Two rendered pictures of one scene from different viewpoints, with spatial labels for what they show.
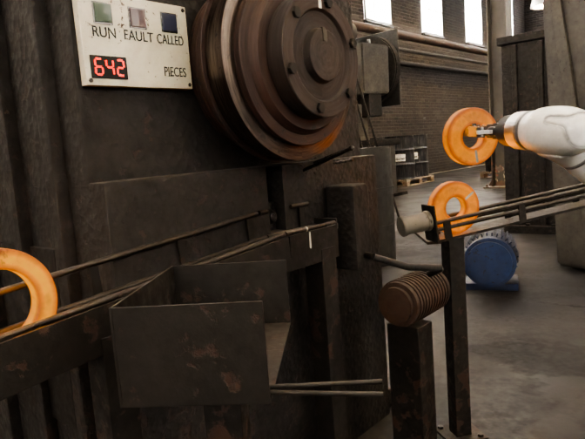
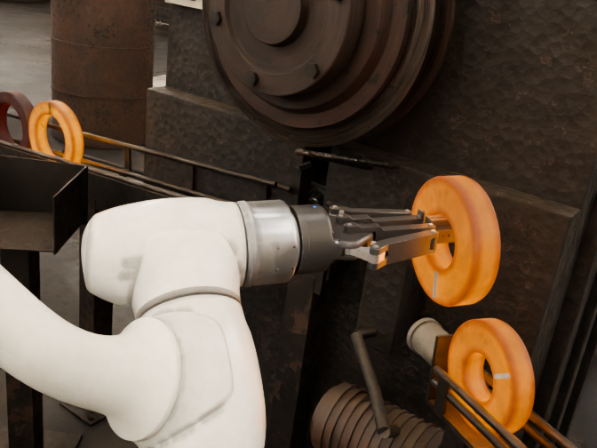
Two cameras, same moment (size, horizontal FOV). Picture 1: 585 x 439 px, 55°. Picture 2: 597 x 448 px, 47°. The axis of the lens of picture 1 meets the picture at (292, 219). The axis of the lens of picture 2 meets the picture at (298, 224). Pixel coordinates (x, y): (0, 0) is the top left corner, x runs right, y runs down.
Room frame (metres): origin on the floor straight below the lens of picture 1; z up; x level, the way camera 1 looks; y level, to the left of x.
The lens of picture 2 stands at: (1.24, -1.22, 1.20)
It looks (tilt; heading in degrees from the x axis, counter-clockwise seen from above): 22 degrees down; 82
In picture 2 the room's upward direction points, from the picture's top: 8 degrees clockwise
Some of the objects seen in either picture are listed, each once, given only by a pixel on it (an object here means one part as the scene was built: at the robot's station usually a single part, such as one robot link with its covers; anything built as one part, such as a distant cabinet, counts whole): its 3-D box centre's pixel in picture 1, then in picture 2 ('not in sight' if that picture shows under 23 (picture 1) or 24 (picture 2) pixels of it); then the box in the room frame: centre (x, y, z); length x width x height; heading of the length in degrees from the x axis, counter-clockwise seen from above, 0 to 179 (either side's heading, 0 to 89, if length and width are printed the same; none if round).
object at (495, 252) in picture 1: (490, 256); not in sight; (3.35, -1.19, 0.17); 0.57 x 0.31 x 0.34; 159
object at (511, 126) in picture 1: (526, 131); (264, 242); (1.30, -0.55, 0.91); 0.09 x 0.06 x 0.09; 104
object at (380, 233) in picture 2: not in sight; (389, 237); (1.44, -0.53, 0.92); 0.11 x 0.01 x 0.04; 12
